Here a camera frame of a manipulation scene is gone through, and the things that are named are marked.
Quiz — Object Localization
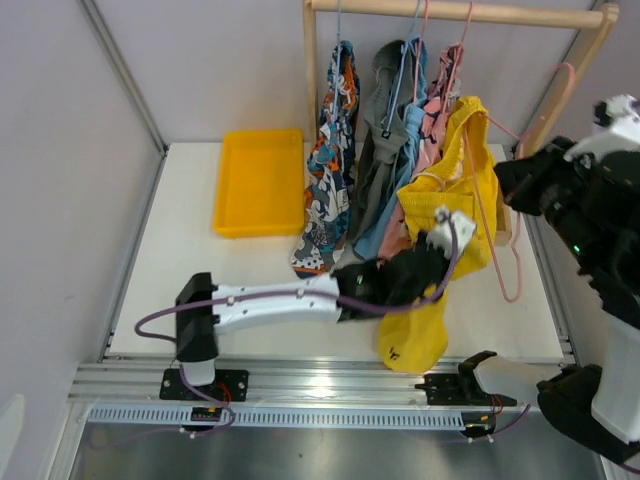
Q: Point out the yellow shorts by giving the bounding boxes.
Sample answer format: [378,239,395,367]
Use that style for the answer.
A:
[378,96,499,374]

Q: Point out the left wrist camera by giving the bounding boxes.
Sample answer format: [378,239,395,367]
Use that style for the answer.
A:
[427,205,477,253]

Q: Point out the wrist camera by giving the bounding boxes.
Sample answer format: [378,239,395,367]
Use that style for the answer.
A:
[427,205,477,253]
[563,94,639,164]

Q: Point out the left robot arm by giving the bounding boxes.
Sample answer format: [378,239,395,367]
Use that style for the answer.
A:
[171,232,462,400]

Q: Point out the blue hanger of grey shorts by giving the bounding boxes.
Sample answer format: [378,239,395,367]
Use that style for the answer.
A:
[383,0,422,138]

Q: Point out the multicolour patterned shorts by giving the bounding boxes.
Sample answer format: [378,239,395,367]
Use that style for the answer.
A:
[291,40,360,279]

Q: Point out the pink hanger of blue shorts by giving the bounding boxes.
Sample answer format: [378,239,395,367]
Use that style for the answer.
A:
[412,0,430,104]

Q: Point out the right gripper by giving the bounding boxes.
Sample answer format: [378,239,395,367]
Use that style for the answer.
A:
[496,136,613,269]

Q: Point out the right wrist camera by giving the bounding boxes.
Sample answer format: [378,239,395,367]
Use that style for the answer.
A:
[563,94,639,164]

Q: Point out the aluminium mounting rail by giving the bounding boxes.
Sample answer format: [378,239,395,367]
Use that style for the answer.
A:
[67,352,581,414]

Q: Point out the grey shorts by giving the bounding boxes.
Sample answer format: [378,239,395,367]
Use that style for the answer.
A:
[347,40,413,243]

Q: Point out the yellow plastic tray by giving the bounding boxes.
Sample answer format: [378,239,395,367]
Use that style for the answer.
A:
[212,129,305,238]

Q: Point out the wooden clothes rack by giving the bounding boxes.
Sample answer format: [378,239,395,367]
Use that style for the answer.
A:
[301,0,621,246]

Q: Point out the light blue shorts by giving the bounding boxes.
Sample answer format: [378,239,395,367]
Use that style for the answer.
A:
[348,37,428,259]

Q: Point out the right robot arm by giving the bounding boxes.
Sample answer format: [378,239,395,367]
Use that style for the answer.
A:
[418,137,639,467]

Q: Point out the pink shark print shorts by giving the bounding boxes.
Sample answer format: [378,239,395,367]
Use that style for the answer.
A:
[377,44,457,258]

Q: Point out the aluminium frame post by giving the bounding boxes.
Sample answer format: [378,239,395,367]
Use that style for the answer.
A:
[79,0,169,154]

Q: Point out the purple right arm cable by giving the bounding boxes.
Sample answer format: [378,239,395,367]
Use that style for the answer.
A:
[469,402,532,444]

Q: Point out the pink hanger of yellow shorts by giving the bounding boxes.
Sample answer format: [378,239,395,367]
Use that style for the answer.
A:
[463,62,576,303]

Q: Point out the pink hanger of shark shorts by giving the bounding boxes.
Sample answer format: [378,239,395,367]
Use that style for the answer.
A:
[441,1,474,113]

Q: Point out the white slotted cable duct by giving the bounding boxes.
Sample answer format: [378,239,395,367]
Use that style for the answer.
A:
[87,403,465,431]

